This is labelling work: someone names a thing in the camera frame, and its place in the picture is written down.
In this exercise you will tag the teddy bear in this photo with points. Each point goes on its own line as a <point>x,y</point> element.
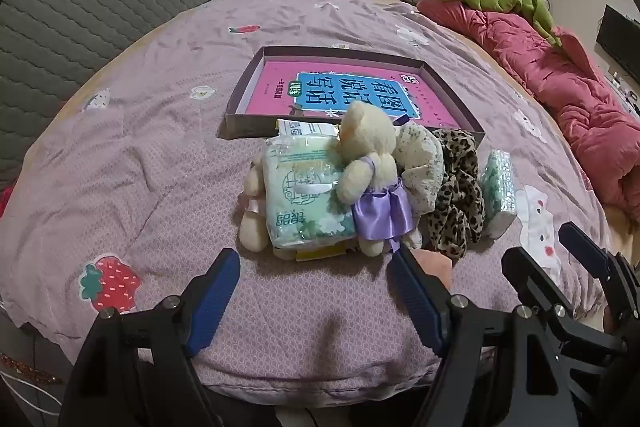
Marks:
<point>252,232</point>
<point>365,167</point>

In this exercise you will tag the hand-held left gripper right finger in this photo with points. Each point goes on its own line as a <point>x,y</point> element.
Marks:
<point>417,302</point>

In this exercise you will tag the doll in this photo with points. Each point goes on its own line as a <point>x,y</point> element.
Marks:
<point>420,167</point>

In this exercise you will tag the black monitor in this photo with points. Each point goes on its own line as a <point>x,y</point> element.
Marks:
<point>620,42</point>

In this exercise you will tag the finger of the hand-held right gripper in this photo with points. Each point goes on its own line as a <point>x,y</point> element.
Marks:
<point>530,279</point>
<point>582,247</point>

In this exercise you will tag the red cloth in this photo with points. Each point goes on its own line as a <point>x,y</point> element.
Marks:
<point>5,199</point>

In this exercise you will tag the purple printed bed sheet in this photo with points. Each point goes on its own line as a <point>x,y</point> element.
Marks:
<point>150,157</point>

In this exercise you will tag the large green tissue pack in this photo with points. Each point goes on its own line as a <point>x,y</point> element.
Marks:
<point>300,197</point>

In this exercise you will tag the small green tissue pack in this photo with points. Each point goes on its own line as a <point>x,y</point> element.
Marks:
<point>495,192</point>

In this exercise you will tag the pink and blue book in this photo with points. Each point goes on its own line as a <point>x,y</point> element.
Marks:
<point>280,87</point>

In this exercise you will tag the leopard print scrunchie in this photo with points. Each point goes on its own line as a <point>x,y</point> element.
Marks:
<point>455,207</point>

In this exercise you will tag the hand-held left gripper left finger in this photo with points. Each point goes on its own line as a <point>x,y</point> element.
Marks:
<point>215,302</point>

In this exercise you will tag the grey quilted headboard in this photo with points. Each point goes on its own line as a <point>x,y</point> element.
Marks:
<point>100,7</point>

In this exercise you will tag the grey-purple cardboard box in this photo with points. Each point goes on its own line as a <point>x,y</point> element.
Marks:
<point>250,127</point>

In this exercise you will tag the pink quilt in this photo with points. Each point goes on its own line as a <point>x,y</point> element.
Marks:
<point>550,77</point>

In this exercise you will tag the peach makeup puff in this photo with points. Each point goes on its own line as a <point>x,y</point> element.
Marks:
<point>435,264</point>

